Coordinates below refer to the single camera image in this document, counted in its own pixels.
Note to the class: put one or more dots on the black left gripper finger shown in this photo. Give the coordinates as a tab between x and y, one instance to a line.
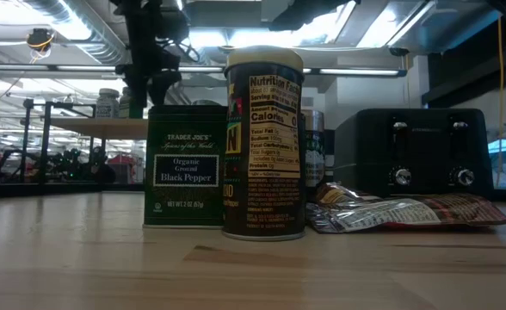
163	88
136	99

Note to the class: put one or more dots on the green-lid herb spice jar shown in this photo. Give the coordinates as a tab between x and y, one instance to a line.
124	109

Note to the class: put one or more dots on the white-lid spice jar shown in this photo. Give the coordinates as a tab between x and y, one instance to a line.
106	105

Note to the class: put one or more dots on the black spice tin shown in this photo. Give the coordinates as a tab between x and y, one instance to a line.
184	172

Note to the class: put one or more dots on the yellow-lid dark spice jar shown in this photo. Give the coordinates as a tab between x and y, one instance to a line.
263	150

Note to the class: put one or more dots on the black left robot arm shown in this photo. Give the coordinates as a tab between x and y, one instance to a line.
143	21

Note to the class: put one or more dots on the long overhead light bar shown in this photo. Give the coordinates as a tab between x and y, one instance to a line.
85	68

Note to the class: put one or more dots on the red tool cart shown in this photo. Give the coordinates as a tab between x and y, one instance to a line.
121	165

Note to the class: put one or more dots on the background robot rig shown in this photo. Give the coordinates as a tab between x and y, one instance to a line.
63	165

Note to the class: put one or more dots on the small brown foil packet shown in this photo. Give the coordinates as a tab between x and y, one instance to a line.
339	193

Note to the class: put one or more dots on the black four-slot toaster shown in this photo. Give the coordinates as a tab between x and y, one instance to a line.
412	150

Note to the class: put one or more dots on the blue glowing screen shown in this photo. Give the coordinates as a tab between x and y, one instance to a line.
502	150

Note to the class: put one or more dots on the wooden shelf with black frame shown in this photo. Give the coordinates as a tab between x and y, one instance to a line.
98	128

